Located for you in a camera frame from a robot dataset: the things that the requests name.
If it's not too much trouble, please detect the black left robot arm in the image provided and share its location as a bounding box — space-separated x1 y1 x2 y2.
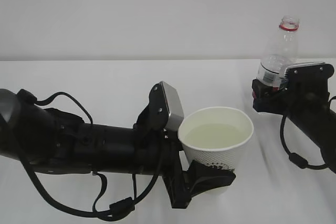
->
1 83 236 208

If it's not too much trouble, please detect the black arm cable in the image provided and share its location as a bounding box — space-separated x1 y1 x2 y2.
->
15 89 169 222
279 95 336 169

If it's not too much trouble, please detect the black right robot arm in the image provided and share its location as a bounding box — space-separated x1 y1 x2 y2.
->
251 62 335 172

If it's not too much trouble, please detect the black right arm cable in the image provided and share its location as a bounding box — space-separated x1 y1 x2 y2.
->
279 95 336 169

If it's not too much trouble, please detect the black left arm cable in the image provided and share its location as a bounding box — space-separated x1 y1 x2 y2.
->
15 89 169 222

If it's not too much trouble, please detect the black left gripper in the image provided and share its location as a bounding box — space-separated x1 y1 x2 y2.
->
131 126 236 201

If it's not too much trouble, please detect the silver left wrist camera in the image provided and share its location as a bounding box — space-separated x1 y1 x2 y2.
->
149 81 184 132

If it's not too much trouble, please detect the white paper coffee cup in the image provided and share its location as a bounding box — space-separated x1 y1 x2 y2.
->
177 106 254 172

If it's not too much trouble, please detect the clear plastic water bottle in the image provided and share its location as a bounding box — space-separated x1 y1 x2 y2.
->
256 15 300 91

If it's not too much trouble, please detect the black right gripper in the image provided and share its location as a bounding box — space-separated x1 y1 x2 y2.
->
251 63 334 115

